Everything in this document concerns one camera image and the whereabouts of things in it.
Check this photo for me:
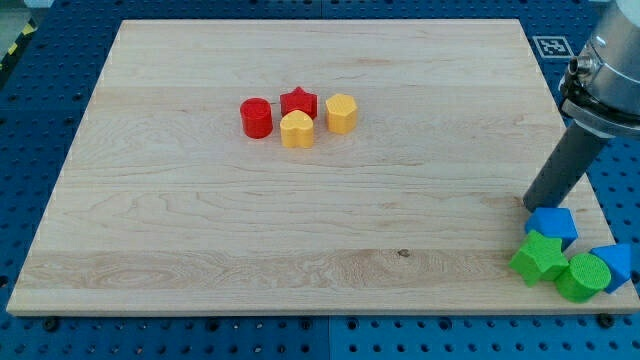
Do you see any red star block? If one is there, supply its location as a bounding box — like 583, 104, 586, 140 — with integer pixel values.
280, 87, 318, 120

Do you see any light wooden board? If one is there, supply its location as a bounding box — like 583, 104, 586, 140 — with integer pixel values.
7, 19, 639, 316

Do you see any yellow heart block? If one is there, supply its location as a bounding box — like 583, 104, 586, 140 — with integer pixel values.
279, 110, 314, 148

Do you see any yellow hexagon block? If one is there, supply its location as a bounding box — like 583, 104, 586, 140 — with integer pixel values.
325, 94, 358, 134

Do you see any blue cube block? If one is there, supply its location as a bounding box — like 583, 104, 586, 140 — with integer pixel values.
524, 207, 579, 251

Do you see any blue triangle block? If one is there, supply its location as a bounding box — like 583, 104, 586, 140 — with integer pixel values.
590, 244, 632, 294

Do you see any white fiducial marker tag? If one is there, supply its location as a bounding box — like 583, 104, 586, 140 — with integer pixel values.
533, 35, 574, 59

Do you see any green cylinder block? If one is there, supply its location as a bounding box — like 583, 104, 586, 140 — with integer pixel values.
555, 253, 612, 303

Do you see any red cylinder block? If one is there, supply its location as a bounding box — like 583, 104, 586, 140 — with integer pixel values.
240, 98, 273, 139

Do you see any green star block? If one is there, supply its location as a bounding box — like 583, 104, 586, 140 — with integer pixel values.
509, 230, 569, 287

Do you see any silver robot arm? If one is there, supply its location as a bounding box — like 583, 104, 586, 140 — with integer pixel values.
561, 0, 639, 139

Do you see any dark grey cylindrical pointer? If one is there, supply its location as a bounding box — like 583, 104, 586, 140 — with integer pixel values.
523, 123, 609, 212

